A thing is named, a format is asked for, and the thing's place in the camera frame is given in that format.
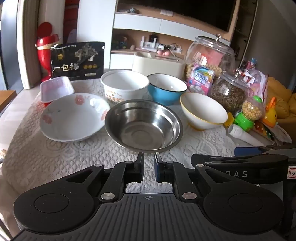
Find blue bowl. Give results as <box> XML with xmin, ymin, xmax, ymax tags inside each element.
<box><xmin>147</xmin><ymin>74</ymin><xmax>188</xmax><ymax>106</ymax></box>

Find red figurine bottle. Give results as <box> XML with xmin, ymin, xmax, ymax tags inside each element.
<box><xmin>35</xmin><ymin>22</ymin><xmax>60</xmax><ymax>82</ymax></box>

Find clear bag of pink trinkets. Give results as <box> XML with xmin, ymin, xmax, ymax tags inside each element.
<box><xmin>236</xmin><ymin>58</ymin><xmax>269</xmax><ymax>98</ymax></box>

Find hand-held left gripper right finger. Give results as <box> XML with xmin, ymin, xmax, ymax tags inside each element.
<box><xmin>154</xmin><ymin>152</ymin><xmax>223</xmax><ymax>201</ymax></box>

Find yellow duck toy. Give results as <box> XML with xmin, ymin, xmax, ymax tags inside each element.
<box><xmin>261</xmin><ymin>97</ymin><xmax>278</xmax><ymax>127</ymax></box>

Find cream storage box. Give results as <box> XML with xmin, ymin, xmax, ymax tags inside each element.
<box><xmin>132</xmin><ymin>52</ymin><xmax>186</xmax><ymax>81</ymax></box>

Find television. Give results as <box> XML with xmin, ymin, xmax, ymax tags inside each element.
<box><xmin>117</xmin><ymin>0</ymin><xmax>238</xmax><ymax>32</ymax></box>

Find pink plastic tray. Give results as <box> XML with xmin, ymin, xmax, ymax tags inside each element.
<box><xmin>40</xmin><ymin>76</ymin><xmax>74</xmax><ymax>107</ymax></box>

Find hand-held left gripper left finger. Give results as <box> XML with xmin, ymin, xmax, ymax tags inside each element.
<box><xmin>65</xmin><ymin>152</ymin><xmax>144</xmax><ymax>202</ymax></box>

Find white tube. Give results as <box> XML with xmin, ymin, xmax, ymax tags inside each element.
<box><xmin>228</xmin><ymin>123</ymin><xmax>264</xmax><ymax>146</ymax></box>

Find white lace tablecloth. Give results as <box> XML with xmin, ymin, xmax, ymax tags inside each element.
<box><xmin>0</xmin><ymin>68</ymin><xmax>278</xmax><ymax>232</ymax></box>

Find small glass jar dark contents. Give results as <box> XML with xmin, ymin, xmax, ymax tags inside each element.
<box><xmin>208</xmin><ymin>69</ymin><xmax>250</xmax><ymax>115</ymax></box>

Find large glass snack jar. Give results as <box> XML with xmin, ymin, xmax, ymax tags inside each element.
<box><xmin>184</xmin><ymin>34</ymin><xmax>236</xmax><ymax>93</ymax></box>

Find green gumball dispenser toy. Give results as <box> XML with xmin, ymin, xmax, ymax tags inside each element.
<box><xmin>233</xmin><ymin>96</ymin><xmax>265</xmax><ymax>132</ymax></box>

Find wooden stool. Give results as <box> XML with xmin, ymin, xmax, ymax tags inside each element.
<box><xmin>0</xmin><ymin>90</ymin><xmax>17</xmax><ymax>112</ymax></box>

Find stainless steel bowl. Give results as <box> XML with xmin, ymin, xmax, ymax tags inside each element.
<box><xmin>105</xmin><ymin>100</ymin><xmax>184</xmax><ymax>154</ymax></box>

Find white floral plate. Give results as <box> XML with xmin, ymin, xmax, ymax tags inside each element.
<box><xmin>39</xmin><ymin>93</ymin><xmax>111</xmax><ymax>142</ymax></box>

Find pink candy packet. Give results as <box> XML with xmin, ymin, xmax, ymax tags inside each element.
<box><xmin>186</xmin><ymin>63</ymin><xmax>215</xmax><ymax>95</ymax></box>

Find yellow plush toy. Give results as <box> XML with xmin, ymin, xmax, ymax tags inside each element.
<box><xmin>266</xmin><ymin>77</ymin><xmax>296</xmax><ymax>120</ymax></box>

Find black snack pouch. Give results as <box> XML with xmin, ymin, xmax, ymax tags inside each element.
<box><xmin>50</xmin><ymin>42</ymin><xmax>105</xmax><ymax>80</ymax></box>

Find small yellow toy piece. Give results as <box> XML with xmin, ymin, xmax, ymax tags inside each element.
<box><xmin>223</xmin><ymin>112</ymin><xmax>234</xmax><ymax>127</ymax></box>

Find white wooden television cabinet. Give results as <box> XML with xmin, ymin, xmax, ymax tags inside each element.
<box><xmin>110</xmin><ymin>0</ymin><xmax>241</xmax><ymax>70</ymax></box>

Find colourful printed cards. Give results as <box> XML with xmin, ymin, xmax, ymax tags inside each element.
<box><xmin>253</xmin><ymin>120</ymin><xmax>292</xmax><ymax>143</ymax></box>

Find large white printed bowl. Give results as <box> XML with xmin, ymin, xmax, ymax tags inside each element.
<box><xmin>100</xmin><ymin>70</ymin><xmax>150</xmax><ymax>107</ymax></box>

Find white yellow-rimmed bowl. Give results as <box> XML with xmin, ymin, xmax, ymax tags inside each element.
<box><xmin>180</xmin><ymin>93</ymin><xmax>228</xmax><ymax>131</ymax></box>

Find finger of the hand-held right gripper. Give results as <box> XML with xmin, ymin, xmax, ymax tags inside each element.
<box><xmin>191</xmin><ymin>153</ymin><xmax>289</xmax><ymax>171</ymax></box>
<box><xmin>233</xmin><ymin>144</ymin><xmax>296</xmax><ymax>156</ymax></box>

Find white power strip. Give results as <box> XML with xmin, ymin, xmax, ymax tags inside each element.
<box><xmin>159</xmin><ymin>43</ymin><xmax>183</xmax><ymax>52</ymax></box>

